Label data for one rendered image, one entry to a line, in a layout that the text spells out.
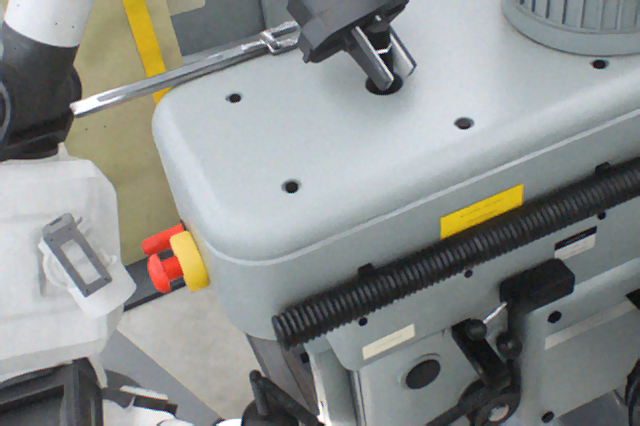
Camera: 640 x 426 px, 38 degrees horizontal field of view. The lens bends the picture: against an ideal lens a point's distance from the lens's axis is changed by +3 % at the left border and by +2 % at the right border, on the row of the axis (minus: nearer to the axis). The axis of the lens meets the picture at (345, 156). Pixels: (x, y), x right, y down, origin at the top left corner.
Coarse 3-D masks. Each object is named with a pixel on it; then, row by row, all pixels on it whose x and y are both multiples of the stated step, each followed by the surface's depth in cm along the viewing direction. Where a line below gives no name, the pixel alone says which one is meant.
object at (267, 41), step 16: (272, 32) 95; (288, 32) 95; (240, 48) 93; (256, 48) 93; (272, 48) 93; (288, 48) 93; (192, 64) 92; (208, 64) 92; (224, 64) 92; (144, 80) 91; (160, 80) 90; (176, 80) 90; (96, 96) 89; (112, 96) 89; (128, 96) 89; (80, 112) 88
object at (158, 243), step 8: (160, 232) 101; (168, 232) 101; (176, 232) 101; (144, 240) 101; (152, 240) 100; (160, 240) 100; (168, 240) 100; (144, 248) 100; (152, 248) 100; (160, 248) 100; (168, 248) 101
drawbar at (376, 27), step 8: (376, 24) 84; (384, 24) 84; (368, 32) 83; (376, 32) 83; (384, 32) 83; (368, 40) 84; (376, 40) 83; (384, 40) 83; (376, 48) 84; (384, 48) 84; (384, 56) 85; (392, 72) 87; (392, 80) 88; (376, 88) 87; (392, 88) 88
